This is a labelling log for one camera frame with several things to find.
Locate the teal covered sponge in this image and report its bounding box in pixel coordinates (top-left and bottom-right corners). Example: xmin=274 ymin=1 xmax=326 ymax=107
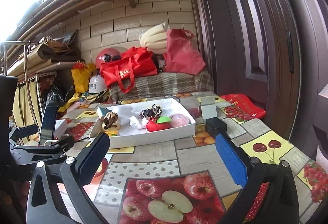
xmin=96 ymin=107 xmax=111 ymax=120

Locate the brown braided hair tie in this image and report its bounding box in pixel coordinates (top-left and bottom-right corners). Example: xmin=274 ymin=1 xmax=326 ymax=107
xmin=103 ymin=111 xmax=119 ymax=130

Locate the pink plush toy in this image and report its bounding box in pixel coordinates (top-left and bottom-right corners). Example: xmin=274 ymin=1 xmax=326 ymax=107
xmin=170 ymin=114 xmax=191 ymax=128

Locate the red plush apple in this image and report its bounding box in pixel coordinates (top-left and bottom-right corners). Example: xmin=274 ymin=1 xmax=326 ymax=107
xmin=146 ymin=116 xmax=172 ymax=132

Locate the zebra print scrunchie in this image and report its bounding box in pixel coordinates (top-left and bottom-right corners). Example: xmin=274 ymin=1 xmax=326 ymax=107
xmin=139 ymin=104 xmax=162 ymax=120

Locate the smartphone on stand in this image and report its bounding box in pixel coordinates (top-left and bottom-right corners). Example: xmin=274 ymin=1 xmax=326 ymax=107
xmin=38 ymin=105 xmax=58 ymax=146

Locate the metal shelf rack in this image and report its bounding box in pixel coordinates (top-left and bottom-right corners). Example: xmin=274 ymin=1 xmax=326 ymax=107
xmin=1 ymin=41 xmax=59 ymax=131

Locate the red plastic bag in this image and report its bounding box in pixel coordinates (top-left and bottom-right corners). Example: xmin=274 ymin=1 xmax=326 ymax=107
xmin=221 ymin=94 xmax=266 ymax=121

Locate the black power adapter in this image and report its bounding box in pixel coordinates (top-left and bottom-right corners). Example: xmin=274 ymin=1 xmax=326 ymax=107
xmin=205 ymin=117 xmax=227 ymax=139

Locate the yellow gift bag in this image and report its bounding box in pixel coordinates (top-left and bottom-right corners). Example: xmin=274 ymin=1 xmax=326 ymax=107
xmin=71 ymin=61 xmax=97 ymax=93

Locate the white helmet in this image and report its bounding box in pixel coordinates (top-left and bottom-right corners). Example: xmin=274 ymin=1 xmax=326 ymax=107
xmin=89 ymin=74 xmax=107 ymax=94

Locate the white cardboard box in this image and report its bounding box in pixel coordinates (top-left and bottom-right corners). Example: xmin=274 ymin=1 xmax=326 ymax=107
xmin=90 ymin=98 xmax=196 ymax=149

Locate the small white card stand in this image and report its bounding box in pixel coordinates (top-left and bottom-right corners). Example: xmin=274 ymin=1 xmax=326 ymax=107
xmin=200 ymin=96 xmax=217 ymax=120

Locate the red helmet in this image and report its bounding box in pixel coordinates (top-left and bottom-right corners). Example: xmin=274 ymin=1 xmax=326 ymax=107
xmin=95 ymin=48 xmax=121 ymax=69

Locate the red tote bag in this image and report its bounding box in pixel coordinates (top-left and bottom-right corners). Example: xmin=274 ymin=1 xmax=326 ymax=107
xmin=100 ymin=47 xmax=158 ymax=93

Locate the plaid covered bench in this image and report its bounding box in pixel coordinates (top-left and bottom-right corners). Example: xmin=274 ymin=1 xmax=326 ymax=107
xmin=109 ymin=70 xmax=214 ymax=101

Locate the dark red cloth bag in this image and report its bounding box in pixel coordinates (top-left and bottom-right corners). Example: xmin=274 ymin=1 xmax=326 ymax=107
xmin=163 ymin=29 xmax=206 ymax=75

